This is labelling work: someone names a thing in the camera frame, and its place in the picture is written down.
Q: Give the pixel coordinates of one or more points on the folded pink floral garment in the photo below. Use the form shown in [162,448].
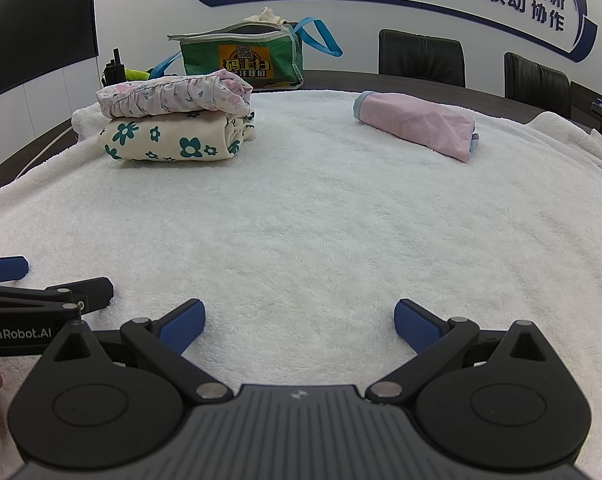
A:
[171,92]

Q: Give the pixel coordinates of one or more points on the white towel blanket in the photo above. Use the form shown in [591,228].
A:
[306,210]

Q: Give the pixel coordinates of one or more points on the pink mesh garment purple trim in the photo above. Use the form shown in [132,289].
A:
[416,120]

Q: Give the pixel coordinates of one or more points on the yellow-green item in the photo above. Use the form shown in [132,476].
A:
[137,75]

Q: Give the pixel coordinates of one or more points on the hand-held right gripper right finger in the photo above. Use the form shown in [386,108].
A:
[418,327]

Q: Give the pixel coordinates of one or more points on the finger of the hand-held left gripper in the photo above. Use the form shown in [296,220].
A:
[6,266]
[96,292]

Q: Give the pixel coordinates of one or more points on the folded cream green-flower garment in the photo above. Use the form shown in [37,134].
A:
[161,137]

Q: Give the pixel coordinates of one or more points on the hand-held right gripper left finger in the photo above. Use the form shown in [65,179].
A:
[183,325]

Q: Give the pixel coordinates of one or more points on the black wall screen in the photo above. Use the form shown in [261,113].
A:
[31,20]

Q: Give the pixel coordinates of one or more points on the cream cloth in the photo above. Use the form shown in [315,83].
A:
[268,17]

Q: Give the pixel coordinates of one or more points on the black office chair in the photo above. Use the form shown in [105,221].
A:
[421,57]
[536,82]

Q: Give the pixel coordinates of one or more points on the black walkie talkie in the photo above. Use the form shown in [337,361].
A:
[115,72]

